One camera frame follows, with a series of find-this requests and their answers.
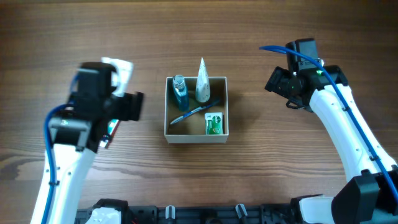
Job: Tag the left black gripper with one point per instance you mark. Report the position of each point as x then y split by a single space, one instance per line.
134 106

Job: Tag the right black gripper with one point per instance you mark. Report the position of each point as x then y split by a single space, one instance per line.
275 81

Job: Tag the teal red toothpaste tube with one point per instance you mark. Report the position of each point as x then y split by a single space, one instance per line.
111 131

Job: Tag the blue mouthwash bottle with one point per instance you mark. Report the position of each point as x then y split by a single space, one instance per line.
181 92

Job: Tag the white lotion tube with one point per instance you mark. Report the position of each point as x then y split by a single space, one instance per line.
202 91

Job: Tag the blue white toothbrush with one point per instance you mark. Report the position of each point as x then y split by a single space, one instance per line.
200 108

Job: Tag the green soap box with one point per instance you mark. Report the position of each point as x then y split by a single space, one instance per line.
214 123

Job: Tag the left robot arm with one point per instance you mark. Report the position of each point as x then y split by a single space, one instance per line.
73 133

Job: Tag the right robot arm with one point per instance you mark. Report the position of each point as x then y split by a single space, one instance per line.
370 194

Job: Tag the white cardboard open box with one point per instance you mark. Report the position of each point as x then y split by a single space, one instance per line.
192 130

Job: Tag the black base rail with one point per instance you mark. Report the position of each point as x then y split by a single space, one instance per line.
261 214

